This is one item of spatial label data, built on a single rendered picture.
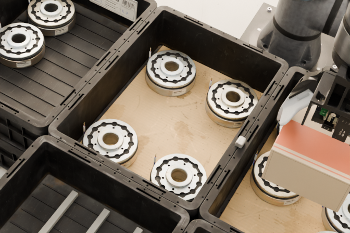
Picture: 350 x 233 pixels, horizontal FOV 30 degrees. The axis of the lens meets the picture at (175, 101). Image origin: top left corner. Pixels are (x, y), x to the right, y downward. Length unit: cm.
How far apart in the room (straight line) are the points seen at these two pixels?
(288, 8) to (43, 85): 55
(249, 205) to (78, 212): 31
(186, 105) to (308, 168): 46
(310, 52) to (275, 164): 62
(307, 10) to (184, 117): 36
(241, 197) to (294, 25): 44
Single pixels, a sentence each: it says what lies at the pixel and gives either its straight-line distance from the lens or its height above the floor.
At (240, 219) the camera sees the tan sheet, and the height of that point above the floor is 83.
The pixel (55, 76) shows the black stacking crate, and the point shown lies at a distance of 136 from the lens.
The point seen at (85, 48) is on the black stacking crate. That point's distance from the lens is 141.
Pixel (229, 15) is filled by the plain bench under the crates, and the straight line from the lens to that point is 171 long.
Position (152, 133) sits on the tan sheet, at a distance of 127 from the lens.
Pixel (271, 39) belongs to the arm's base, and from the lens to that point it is 152.
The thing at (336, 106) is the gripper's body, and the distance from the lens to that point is 84.
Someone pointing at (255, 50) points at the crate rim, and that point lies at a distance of 131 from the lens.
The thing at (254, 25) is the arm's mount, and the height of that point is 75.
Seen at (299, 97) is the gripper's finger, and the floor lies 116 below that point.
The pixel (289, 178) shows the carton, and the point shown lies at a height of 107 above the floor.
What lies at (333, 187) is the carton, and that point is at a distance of 94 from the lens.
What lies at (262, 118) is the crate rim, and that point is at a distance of 120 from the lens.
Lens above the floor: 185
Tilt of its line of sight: 51 degrees down
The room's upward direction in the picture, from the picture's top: 8 degrees clockwise
